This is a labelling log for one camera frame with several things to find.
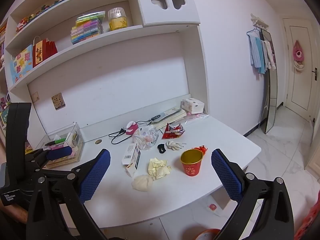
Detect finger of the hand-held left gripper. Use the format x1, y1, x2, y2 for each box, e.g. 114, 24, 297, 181
5, 102, 32, 166
25, 146, 73, 170

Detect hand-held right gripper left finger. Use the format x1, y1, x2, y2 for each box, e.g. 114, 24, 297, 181
26, 149, 111, 240

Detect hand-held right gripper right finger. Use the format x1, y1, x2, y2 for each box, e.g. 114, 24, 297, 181
211, 149, 296, 240

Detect red trash bin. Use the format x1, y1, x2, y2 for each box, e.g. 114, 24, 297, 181
194, 228, 222, 240

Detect white knotted rope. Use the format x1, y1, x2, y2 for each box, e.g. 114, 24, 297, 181
166, 140, 187, 151

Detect person's left forearm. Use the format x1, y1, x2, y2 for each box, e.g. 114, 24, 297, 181
0, 200, 28, 224

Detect stack of picture books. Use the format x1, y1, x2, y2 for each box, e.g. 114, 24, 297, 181
46, 152, 84, 169

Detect green marker pen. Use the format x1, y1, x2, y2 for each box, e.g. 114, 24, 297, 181
44, 137, 67, 146

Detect colourful picture cards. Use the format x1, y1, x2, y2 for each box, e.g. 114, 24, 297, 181
0, 92, 12, 128

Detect clear acrylic storage box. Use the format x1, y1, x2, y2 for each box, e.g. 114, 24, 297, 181
35, 122, 85, 169

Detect red and yellow crumpled wrapper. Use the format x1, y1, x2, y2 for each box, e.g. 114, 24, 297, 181
192, 145, 208, 161

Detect red and gold paper bucket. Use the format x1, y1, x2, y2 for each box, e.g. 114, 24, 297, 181
180, 149, 203, 177

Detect small white carton box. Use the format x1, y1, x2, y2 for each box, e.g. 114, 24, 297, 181
122, 144, 141, 178

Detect white tissue wad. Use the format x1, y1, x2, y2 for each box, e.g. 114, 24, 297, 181
132, 175, 154, 192

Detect pink and white tape dispenser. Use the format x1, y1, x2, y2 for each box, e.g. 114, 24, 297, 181
126, 121, 139, 136

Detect crumpled yellow paper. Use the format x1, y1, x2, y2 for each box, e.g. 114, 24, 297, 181
147, 157, 172, 180

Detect crumpled clear plastic bag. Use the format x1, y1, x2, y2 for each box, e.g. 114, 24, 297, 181
132, 126, 159, 151

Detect blue patterned gift bag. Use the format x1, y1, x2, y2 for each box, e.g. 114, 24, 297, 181
10, 44, 34, 84

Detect clear pink plastic wrap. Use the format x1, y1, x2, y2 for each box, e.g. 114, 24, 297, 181
185, 112, 210, 124

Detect red snack wrapper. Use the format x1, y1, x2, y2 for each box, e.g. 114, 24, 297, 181
161, 122, 186, 140

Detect white tissue box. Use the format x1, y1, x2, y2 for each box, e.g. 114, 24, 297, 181
181, 98, 204, 114

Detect thick open book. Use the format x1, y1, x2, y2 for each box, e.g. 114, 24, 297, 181
152, 107, 187, 130

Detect red paper gift bag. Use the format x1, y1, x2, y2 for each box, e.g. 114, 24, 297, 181
32, 36, 58, 68

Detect beige side cabinet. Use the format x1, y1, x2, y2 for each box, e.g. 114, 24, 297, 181
306, 130, 320, 178

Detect black framed standing mirror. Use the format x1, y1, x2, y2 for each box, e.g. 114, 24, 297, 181
260, 29, 278, 134

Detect red printed bed blanket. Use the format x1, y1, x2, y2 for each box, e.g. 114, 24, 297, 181
294, 205, 320, 240

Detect row of toy brick models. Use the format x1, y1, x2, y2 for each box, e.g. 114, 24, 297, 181
15, 0, 69, 33

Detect white room door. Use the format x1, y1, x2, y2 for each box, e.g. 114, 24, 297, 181
282, 17, 320, 120

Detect stack of colourful clay boxes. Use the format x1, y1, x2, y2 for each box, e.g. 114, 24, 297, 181
71, 11, 106, 45

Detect white desk hutch shelf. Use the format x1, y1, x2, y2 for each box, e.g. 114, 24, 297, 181
0, 0, 209, 135

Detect hanging blue and white clothes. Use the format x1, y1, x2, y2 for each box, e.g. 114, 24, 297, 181
247, 29, 277, 75

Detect pink plush door hanger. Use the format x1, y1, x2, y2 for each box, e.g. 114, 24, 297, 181
292, 39, 306, 72

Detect yellow plastic jar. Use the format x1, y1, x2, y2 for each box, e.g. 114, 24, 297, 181
108, 7, 128, 31

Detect white cabinet with window doors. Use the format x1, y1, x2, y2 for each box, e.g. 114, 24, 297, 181
134, 0, 200, 27

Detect patterned wall card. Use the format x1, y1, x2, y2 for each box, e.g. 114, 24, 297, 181
52, 93, 66, 110

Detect black power cable with switch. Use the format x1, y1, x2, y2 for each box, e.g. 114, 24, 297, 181
108, 113, 163, 145

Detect white wall hook rack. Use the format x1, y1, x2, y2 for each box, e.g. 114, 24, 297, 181
251, 13, 269, 29

